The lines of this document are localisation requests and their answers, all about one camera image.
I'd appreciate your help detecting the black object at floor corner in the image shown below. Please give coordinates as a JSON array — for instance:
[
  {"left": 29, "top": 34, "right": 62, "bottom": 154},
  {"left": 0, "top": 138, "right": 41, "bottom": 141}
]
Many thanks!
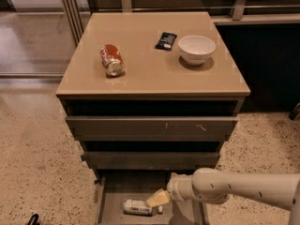
[{"left": 27, "top": 214, "right": 40, "bottom": 225}]

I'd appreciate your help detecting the white ceramic bowl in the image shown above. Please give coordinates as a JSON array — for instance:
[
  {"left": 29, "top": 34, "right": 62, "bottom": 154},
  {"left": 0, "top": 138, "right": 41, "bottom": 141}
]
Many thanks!
[{"left": 178, "top": 36, "right": 216, "bottom": 66}]

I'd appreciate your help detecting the grey top drawer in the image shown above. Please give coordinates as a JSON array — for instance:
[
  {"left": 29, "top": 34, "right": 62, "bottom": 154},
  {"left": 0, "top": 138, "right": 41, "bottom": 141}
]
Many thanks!
[{"left": 66, "top": 116, "right": 238, "bottom": 142}]

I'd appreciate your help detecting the grey open bottom drawer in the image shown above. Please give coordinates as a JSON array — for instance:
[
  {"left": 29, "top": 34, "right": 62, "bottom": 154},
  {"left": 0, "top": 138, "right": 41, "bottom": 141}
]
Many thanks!
[{"left": 94, "top": 171, "right": 210, "bottom": 225}]

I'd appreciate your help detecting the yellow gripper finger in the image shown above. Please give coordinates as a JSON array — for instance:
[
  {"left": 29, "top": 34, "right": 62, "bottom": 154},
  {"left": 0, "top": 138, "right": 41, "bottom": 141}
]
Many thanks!
[{"left": 146, "top": 188, "right": 171, "bottom": 207}]

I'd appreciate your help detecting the black snack packet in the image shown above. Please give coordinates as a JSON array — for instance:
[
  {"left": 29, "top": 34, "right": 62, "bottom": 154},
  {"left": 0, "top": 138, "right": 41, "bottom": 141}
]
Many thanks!
[{"left": 155, "top": 32, "right": 177, "bottom": 51}]

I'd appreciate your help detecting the grey middle drawer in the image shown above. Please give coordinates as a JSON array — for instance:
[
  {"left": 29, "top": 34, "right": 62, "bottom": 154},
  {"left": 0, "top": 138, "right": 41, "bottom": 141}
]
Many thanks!
[{"left": 82, "top": 152, "right": 219, "bottom": 170}]

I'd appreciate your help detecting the dark object at right edge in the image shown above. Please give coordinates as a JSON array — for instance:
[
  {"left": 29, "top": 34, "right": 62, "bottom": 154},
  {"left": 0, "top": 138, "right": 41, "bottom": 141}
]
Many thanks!
[{"left": 289, "top": 102, "right": 300, "bottom": 120}]

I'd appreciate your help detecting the red soda can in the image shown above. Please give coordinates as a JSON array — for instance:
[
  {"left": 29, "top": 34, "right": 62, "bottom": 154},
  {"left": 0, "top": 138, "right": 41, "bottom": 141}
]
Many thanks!
[{"left": 100, "top": 44, "right": 125, "bottom": 77}]

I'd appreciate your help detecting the clear blue plastic bottle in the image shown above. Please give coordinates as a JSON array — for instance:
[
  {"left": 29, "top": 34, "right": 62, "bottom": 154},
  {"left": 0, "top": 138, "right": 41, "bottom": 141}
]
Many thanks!
[{"left": 123, "top": 199, "right": 163, "bottom": 217}]

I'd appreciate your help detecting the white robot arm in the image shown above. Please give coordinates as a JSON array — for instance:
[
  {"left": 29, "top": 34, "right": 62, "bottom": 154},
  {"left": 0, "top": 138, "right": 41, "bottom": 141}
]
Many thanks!
[{"left": 146, "top": 168, "right": 300, "bottom": 225}]

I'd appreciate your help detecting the grey drawer cabinet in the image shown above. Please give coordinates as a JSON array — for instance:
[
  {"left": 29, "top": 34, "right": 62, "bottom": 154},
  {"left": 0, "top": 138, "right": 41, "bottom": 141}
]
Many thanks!
[{"left": 55, "top": 11, "right": 251, "bottom": 225}]

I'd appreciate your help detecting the metal window frame rail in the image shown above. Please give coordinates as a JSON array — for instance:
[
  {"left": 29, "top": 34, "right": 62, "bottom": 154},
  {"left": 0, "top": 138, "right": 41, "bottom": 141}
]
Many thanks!
[{"left": 61, "top": 0, "right": 300, "bottom": 42}]

